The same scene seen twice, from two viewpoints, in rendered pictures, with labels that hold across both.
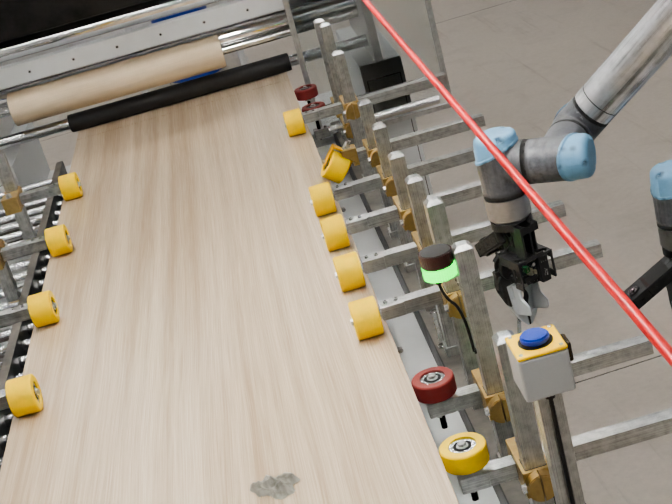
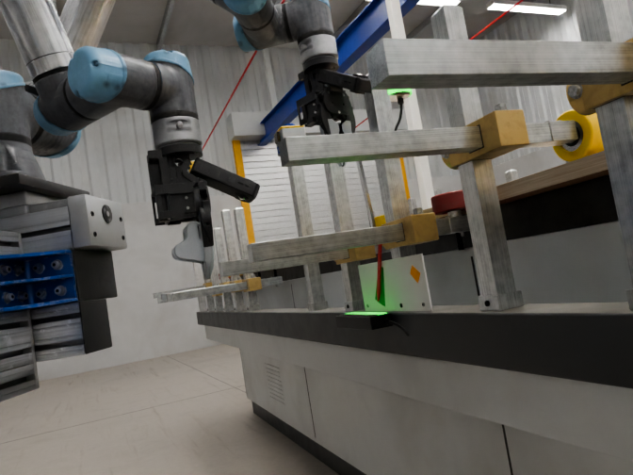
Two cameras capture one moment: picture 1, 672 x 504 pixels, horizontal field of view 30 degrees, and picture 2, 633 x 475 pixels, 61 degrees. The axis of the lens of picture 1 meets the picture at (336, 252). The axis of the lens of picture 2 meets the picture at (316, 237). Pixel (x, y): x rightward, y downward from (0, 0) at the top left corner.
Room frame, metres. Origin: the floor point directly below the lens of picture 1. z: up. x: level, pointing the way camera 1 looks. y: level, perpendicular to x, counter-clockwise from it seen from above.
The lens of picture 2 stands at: (2.91, -0.72, 0.79)
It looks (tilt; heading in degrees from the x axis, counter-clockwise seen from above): 4 degrees up; 160
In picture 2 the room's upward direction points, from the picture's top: 9 degrees counter-clockwise
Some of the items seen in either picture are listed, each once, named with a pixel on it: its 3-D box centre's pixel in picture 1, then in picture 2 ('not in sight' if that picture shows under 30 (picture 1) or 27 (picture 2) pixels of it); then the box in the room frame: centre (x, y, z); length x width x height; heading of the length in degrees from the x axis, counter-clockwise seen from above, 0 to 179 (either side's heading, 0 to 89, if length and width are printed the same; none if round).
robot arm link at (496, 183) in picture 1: (501, 163); (310, 17); (1.96, -0.30, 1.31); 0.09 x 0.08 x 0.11; 62
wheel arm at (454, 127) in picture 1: (420, 137); not in sight; (3.29, -0.31, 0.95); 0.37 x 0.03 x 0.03; 92
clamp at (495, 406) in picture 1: (492, 394); (407, 232); (2.02, -0.21, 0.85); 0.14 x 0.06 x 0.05; 2
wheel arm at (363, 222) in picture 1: (432, 201); not in sight; (2.79, -0.25, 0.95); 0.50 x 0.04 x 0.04; 92
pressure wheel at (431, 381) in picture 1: (438, 401); (456, 221); (2.04, -0.11, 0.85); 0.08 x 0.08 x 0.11
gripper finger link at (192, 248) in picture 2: not in sight; (193, 251); (2.07, -0.61, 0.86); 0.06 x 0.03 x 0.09; 92
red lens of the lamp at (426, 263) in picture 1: (436, 256); not in sight; (2.00, -0.17, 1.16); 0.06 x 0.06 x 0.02
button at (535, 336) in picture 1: (534, 339); not in sight; (1.49, -0.23, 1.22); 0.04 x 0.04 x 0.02
